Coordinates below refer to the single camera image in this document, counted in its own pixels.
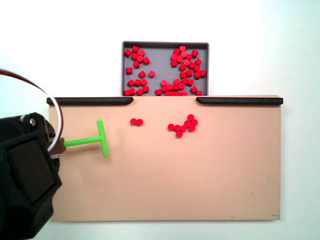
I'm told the green T-shaped pusher tool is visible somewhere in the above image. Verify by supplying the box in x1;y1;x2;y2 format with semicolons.
51;118;110;158

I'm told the black foam edge strip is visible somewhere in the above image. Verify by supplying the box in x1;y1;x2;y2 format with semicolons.
46;96;134;106
196;96;284;107

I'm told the pink flat board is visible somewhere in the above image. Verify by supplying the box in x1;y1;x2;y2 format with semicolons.
48;94;282;223

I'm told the grey plastic tray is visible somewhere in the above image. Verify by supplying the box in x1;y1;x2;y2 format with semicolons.
121;40;210;97

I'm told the red white black servo cable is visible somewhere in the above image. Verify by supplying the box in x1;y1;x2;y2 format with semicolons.
0;68;65;152

